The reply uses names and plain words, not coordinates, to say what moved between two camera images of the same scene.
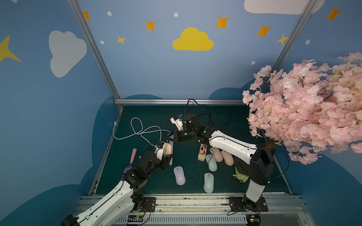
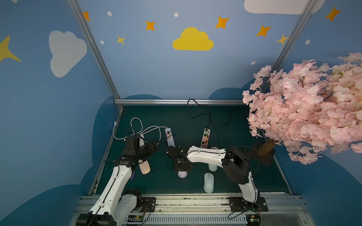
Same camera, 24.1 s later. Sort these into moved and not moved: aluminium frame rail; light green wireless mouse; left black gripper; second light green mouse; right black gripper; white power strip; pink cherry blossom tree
Moved: right black gripper; white power strip; left black gripper
Not moved: pink cherry blossom tree; light green wireless mouse; aluminium frame rail; second light green mouse
